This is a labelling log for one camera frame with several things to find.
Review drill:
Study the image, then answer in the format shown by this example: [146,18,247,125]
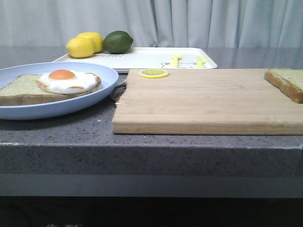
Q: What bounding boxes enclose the lemon slice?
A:
[138,69,169,79]

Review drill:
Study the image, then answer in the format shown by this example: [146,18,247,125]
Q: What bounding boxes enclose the light blue plate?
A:
[0,62,119,120]

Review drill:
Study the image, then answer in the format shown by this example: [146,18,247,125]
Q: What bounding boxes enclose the yellow plastic knife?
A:
[196,56,206,69]

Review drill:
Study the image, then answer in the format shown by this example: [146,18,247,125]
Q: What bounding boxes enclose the fried egg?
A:
[37,70,101,95]

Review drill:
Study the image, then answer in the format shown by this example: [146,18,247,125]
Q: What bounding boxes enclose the grey curtain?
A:
[0,0,303,48]

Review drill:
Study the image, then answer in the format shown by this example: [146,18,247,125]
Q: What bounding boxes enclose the white rectangular tray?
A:
[55,47,217,72]

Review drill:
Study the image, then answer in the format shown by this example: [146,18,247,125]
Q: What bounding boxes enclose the wooden cutting board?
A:
[112,69,303,135]

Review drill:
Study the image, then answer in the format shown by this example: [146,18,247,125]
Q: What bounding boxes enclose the green lime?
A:
[103,30,134,54]

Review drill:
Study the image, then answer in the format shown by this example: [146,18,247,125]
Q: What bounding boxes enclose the rear yellow lemon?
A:
[77,32,104,53]

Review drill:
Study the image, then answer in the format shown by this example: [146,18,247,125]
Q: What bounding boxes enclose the front yellow lemon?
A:
[66,37,95,58]

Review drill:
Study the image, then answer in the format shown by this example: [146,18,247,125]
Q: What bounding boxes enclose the metal board handle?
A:
[110,79,127,103]

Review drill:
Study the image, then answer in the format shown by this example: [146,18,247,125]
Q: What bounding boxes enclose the bread slice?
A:
[0,74,101,106]
[264,69,303,104]

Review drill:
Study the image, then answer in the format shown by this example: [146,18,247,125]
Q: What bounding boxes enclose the yellow lemon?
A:
[77,32,104,53]
[66,37,95,58]

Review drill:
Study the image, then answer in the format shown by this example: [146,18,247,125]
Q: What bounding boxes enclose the yellow plastic fork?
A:
[170,53,182,68]

